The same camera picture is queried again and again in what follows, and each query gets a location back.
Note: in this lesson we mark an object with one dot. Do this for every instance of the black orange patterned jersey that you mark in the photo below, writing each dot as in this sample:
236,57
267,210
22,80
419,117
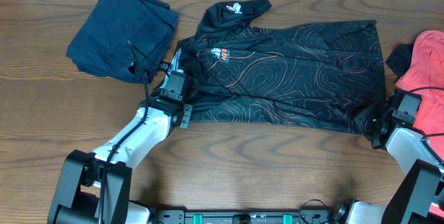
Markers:
315,75

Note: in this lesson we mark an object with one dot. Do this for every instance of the red mesh garment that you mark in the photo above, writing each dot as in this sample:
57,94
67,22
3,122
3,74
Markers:
425,77

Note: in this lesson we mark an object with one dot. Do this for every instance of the folded navy blue garment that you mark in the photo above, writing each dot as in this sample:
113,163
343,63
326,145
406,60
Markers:
124,39

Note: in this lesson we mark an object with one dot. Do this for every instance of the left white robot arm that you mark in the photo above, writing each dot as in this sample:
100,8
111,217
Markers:
95,187

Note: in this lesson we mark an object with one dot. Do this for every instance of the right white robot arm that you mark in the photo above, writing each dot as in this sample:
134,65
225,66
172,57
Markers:
390,127

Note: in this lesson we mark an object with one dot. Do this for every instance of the black garment under red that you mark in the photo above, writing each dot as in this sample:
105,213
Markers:
399,60

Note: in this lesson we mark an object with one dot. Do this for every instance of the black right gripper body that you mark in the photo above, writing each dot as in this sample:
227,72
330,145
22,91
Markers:
367,121

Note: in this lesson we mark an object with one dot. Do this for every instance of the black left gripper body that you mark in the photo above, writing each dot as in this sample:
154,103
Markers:
186,112

